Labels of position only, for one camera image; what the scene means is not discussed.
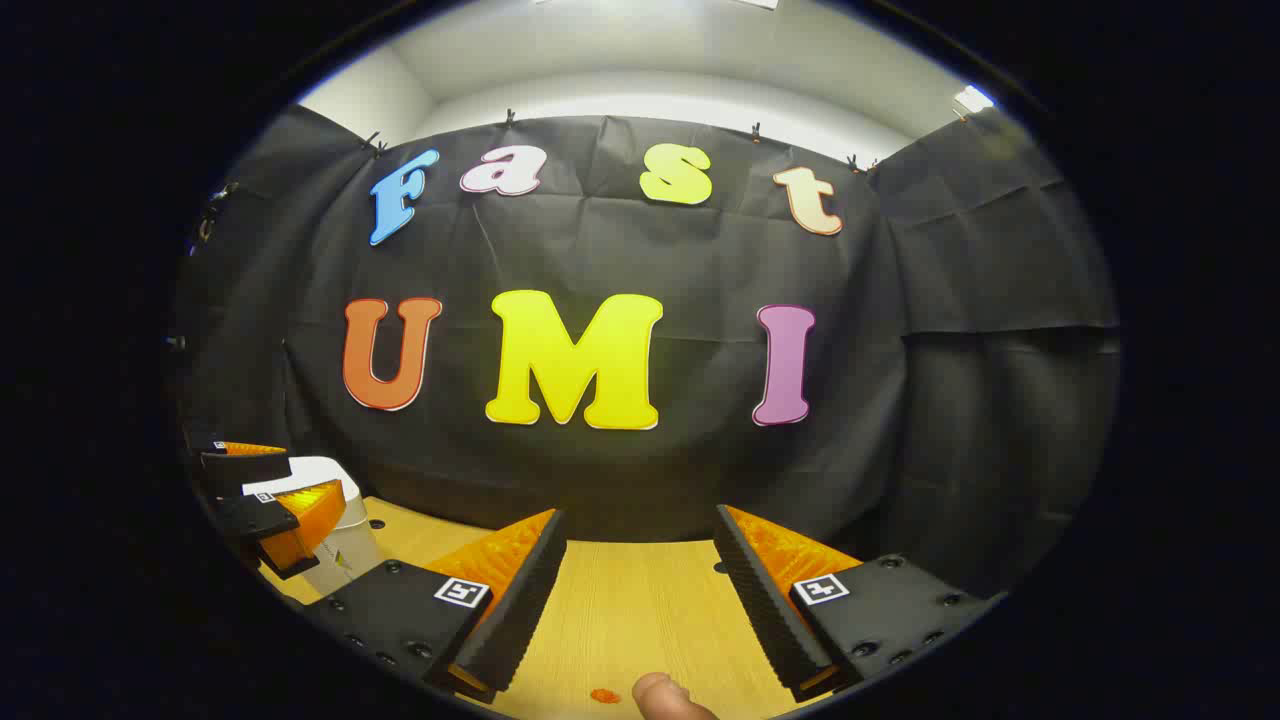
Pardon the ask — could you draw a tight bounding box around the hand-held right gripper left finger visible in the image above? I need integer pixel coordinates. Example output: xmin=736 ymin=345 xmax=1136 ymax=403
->
xmin=305 ymin=508 xmax=568 ymax=703

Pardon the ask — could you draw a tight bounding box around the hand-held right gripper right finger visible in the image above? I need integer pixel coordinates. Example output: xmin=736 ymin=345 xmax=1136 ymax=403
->
xmin=713 ymin=504 xmax=1008 ymax=703

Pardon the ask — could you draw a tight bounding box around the white desktop garbage bin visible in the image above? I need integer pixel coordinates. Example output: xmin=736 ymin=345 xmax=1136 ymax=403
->
xmin=243 ymin=455 xmax=383 ymax=598

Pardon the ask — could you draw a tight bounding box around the wooden desktop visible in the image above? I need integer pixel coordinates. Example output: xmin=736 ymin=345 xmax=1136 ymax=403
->
xmin=258 ymin=497 xmax=871 ymax=720

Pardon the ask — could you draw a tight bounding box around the black backdrop cloth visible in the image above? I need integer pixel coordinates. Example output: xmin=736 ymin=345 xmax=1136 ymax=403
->
xmin=170 ymin=105 xmax=1121 ymax=601

